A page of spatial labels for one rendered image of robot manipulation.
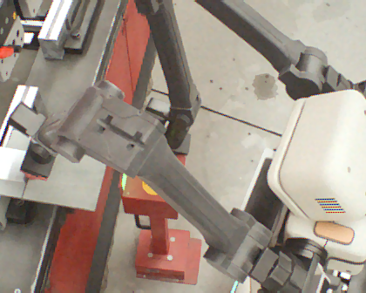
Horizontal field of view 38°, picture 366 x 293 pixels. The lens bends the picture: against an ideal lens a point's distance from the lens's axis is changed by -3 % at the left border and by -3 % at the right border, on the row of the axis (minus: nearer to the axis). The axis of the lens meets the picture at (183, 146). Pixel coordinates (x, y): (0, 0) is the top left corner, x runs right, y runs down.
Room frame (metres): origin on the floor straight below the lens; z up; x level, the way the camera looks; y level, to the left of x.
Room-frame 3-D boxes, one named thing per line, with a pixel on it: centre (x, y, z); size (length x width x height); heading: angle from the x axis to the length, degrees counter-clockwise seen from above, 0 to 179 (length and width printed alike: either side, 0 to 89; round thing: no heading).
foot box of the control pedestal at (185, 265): (0.73, 0.05, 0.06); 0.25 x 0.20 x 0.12; 83
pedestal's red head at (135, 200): (0.73, 0.08, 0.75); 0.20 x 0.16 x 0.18; 173
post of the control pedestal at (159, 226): (0.73, 0.08, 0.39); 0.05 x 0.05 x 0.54; 83
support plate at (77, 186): (0.61, 0.32, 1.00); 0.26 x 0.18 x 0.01; 81
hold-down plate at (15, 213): (0.66, 0.40, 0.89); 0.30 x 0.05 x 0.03; 171
